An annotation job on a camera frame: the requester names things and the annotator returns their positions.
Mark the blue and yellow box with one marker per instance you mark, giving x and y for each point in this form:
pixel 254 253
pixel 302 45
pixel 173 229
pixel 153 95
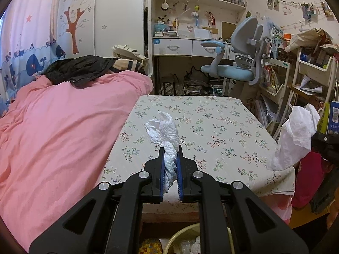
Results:
pixel 332 119

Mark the green and white box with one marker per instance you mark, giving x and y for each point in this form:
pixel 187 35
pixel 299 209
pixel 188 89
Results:
pixel 217 90

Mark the yellow plastic bin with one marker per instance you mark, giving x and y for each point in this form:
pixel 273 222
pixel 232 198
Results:
pixel 174 239

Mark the large white tissue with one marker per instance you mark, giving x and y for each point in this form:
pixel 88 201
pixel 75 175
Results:
pixel 294 132

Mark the row of upright books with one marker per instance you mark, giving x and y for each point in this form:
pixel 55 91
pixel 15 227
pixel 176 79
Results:
pixel 270 76

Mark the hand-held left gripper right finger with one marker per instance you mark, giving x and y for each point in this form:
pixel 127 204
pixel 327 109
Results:
pixel 179 174

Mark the beige striped pillow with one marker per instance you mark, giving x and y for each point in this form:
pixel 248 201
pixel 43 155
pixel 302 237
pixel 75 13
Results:
pixel 127 64

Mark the pink blanket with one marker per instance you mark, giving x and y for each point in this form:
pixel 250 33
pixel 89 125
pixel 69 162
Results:
pixel 53 137

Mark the whale print curtain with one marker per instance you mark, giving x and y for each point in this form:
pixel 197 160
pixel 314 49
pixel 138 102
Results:
pixel 26 66

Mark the stack of tall books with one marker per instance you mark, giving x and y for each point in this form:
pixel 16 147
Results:
pixel 275 39

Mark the beige tote bag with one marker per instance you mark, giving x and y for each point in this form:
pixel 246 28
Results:
pixel 304 38

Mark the yellow patterned cushion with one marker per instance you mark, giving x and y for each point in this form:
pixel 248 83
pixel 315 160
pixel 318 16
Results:
pixel 151 247

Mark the white book rack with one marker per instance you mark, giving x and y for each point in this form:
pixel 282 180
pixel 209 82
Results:
pixel 275 95

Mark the translucent plastic bag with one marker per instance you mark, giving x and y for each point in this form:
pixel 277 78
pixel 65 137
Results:
pixel 283 209

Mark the red dressed doll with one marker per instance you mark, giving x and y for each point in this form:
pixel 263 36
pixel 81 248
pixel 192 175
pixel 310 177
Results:
pixel 212 18

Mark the transparent bag with black frame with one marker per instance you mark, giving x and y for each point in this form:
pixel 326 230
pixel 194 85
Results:
pixel 169 88

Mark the blue office chair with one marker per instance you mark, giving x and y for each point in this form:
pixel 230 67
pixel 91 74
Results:
pixel 233 72

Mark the black jacket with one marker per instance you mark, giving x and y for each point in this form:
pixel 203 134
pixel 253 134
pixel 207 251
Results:
pixel 79 68

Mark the beige canvas bag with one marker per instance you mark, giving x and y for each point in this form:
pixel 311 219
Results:
pixel 124 50

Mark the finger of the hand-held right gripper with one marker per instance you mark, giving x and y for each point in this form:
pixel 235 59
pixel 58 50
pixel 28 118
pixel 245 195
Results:
pixel 319 139

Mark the stack of newspapers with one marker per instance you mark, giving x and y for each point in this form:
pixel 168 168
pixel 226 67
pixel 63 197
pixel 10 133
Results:
pixel 196 88

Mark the floral tablecloth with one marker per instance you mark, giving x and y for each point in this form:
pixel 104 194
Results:
pixel 212 127

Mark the white tiered storage rack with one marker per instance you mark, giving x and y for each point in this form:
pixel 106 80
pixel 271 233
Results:
pixel 312 67

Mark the cork board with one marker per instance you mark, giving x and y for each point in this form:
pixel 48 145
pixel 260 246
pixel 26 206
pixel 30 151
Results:
pixel 229 29

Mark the white wardrobe with tree decal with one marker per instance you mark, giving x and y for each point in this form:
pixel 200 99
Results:
pixel 111 18

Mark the blue tissue box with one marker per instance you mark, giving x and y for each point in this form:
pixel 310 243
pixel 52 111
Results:
pixel 160 27

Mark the white desk with drawers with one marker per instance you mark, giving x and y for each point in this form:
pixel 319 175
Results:
pixel 174 46

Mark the magenta tote bag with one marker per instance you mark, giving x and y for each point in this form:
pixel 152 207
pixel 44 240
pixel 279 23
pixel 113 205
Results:
pixel 309 174

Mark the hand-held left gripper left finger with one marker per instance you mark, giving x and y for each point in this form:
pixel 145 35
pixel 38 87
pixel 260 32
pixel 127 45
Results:
pixel 161 174

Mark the pile of notebooks and papers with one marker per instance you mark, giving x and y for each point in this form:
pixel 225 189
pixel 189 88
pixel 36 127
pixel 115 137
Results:
pixel 264 111

